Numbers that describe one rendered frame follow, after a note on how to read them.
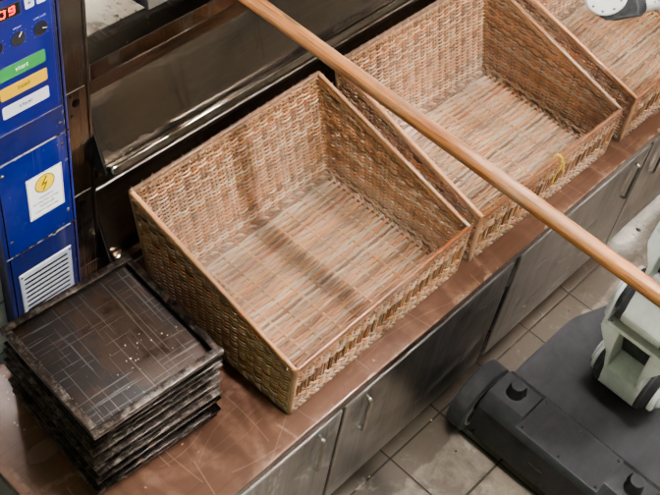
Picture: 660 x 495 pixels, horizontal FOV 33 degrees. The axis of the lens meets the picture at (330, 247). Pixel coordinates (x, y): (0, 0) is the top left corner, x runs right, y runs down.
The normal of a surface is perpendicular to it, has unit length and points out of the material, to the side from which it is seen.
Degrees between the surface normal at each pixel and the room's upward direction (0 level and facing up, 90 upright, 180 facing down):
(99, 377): 0
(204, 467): 0
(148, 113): 70
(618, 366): 26
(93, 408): 0
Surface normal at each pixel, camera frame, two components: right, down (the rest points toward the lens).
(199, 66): 0.72, 0.33
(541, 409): 0.11, -0.64
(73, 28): 0.72, 0.59
